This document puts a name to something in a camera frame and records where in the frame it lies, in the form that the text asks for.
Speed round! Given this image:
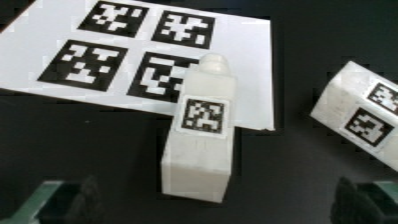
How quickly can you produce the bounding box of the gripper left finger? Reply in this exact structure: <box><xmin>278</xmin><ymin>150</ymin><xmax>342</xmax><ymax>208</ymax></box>
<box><xmin>0</xmin><ymin>176</ymin><xmax>104</xmax><ymax>224</ymax></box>

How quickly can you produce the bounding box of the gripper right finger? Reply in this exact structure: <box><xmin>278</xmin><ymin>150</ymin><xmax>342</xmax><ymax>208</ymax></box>
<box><xmin>330</xmin><ymin>177</ymin><xmax>398</xmax><ymax>224</ymax></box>

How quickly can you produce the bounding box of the white table leg front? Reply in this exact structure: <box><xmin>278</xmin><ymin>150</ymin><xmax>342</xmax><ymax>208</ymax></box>
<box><xmin>161</xmin><ymin>54</ymin><xmax>235</xmax><ymax>203</ymax></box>

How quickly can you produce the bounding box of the white table leg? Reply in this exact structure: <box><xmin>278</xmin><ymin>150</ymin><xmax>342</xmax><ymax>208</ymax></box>
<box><xmin>161</xmin><ymin>54</ymin><xmax>235</xmax><ymax>203</ymax></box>
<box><xmin>310</xmin><ymin>61</ymin><xmax>398</xmax><ymax>172</ymax></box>

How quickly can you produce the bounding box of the white table leg right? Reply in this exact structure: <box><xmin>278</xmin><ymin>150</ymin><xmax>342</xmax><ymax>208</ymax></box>
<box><xmin>310</xmin><ymin>61</ymin><xmax>398</xmax><ymax>172</ymax></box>

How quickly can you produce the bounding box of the paper sheet with markers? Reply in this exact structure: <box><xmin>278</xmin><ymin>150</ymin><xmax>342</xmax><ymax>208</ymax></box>
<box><xmin>0</xmin><ymin>0</ymin><xmax>275</xmax><ymax>130</ymax></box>

